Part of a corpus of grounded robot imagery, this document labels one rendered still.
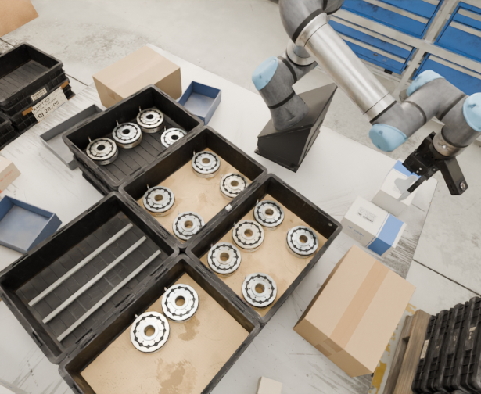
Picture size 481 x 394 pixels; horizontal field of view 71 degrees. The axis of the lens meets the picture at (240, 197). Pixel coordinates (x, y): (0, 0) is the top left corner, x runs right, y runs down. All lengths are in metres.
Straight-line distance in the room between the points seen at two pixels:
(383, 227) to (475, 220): 1.46
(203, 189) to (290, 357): 0.61
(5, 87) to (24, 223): 1.07
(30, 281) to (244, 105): 1.13
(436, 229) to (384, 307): 1.45
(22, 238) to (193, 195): 0.61
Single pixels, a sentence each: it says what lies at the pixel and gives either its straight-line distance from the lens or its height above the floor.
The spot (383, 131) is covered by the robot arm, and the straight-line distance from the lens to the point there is 0.85.
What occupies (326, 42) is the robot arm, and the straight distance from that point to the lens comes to 0.88.
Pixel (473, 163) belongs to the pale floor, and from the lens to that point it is 3.05.
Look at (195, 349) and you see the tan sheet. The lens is 1.01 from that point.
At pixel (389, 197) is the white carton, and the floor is 0.78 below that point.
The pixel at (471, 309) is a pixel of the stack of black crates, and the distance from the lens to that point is 1.76.
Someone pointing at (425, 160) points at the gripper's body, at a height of 1.15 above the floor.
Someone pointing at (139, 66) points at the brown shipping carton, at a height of 0.86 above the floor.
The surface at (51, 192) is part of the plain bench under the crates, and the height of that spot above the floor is 0.70.
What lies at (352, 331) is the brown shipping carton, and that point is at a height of 0.86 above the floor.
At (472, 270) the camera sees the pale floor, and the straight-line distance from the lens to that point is 2.51.
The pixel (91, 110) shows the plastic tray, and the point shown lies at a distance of 1.66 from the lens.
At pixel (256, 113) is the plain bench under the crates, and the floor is 0.70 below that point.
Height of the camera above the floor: 1.83
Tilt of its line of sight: 57 degrees down
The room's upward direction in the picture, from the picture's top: 9 degrees clockwise
